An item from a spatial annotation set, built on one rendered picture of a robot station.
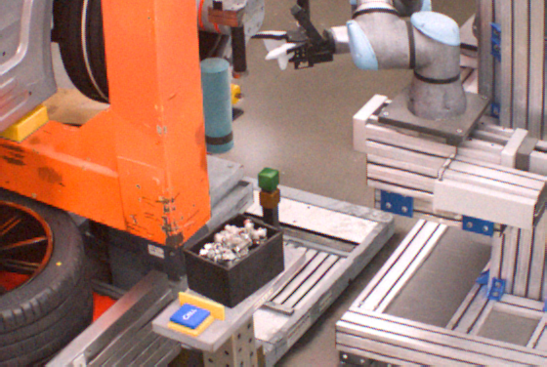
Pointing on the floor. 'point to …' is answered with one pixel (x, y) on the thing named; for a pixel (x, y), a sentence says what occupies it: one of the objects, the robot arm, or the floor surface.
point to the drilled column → (235, 348)
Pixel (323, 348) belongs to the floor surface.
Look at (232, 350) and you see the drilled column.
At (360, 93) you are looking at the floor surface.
